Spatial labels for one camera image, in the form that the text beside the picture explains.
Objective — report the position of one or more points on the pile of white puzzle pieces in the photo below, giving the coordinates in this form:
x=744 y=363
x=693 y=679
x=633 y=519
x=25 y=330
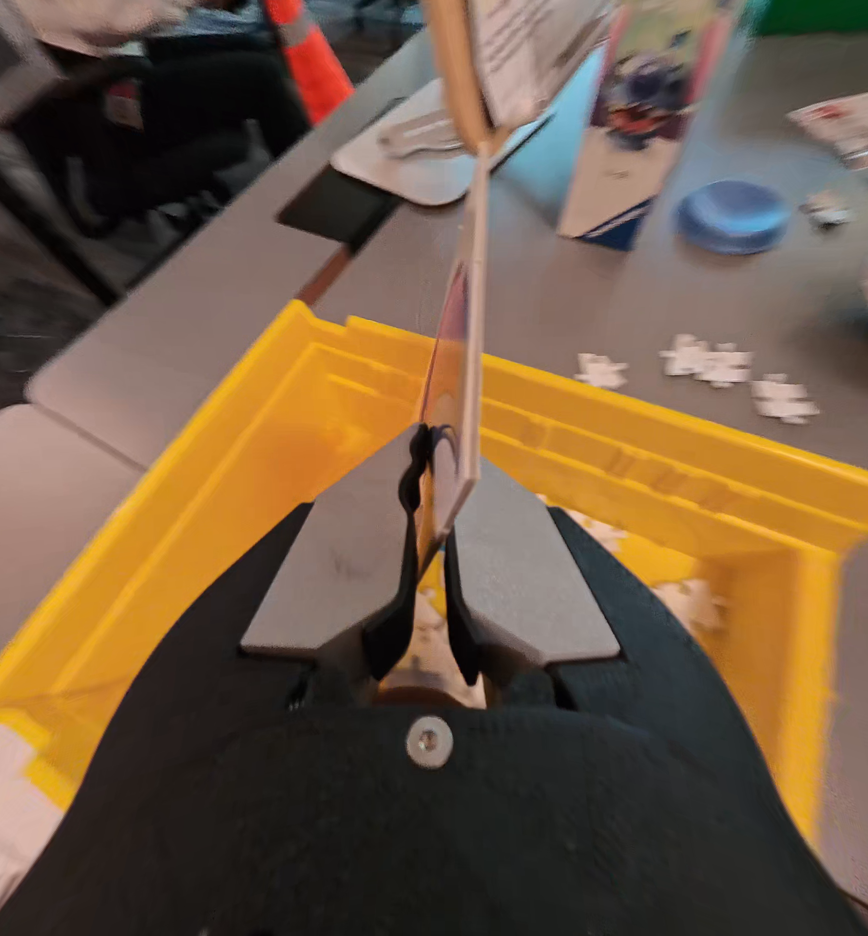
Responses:
x=689 y=599

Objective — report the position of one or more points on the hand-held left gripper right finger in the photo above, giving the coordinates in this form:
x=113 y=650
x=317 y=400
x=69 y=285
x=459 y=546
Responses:
x=536 y=585

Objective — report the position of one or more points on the printed cardboard puzzle box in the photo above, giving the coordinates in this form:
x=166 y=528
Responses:
x=638 y=110

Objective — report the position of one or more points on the blue white printed card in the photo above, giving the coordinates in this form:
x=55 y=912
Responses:
x=459 y=365

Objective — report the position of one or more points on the orange traffic cone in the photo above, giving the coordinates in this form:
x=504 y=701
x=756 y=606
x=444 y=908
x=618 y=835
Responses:
x=309 y=58

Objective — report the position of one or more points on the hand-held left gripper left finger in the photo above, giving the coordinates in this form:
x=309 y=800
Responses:
x=331 y=578

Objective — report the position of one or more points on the white flat base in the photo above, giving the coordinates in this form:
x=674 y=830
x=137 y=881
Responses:
x=419 y=168

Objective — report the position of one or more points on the white printed instruction sheet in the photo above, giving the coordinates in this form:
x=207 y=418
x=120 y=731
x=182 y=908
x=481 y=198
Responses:
x=850 y=128

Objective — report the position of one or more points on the yellow plastic bin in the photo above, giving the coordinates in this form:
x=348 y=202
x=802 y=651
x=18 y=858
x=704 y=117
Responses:
x=258 y=453

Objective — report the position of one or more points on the blue round plastic stand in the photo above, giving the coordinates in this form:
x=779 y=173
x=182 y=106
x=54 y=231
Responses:
x=733 y=219

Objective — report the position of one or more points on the black office chair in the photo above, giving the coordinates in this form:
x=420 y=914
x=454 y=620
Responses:
x=185 y=110

